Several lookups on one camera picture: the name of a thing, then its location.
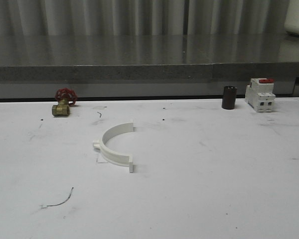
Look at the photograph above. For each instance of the grey stone counter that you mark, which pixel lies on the grey stone counter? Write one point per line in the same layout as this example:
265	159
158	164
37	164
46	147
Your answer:
167	66

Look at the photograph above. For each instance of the white container on counter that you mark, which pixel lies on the white container on counter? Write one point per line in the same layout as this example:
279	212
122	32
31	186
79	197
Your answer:
291	24

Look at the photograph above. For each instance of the white circuit breaker red switch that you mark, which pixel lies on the white circuit breaker red switch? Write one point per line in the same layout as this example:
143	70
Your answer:
259	94

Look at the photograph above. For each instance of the brass valve red handwheel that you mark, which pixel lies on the brass valve red handwheel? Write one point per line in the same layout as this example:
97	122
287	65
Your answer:
66	98

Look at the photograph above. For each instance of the dark brown cylindrical coupling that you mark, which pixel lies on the dark brown cylindrical coupling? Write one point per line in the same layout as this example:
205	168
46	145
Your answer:
229	97

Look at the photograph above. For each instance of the white half-ring pipe clamp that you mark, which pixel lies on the white half-ring pipe clamp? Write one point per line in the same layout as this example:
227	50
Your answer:
112	156

